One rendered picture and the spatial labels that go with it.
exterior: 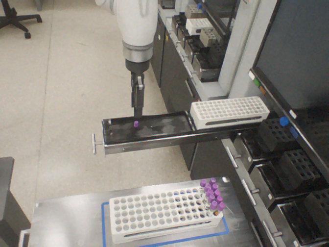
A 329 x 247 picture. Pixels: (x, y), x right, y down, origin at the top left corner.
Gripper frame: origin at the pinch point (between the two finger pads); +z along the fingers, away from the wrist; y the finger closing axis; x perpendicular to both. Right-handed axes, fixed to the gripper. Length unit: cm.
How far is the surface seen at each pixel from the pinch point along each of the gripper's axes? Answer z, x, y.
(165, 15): 17, -38, 107
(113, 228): 2.3, 12.7, -41.5
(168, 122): 10.3, -12.5, -0.2
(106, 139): 8.9, 11.8, -6.4
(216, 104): 4.2, -32.0, 0.7
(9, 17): 78, 97, 240
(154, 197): 3.5, 0.5, -34.5
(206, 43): 6, -45, 49
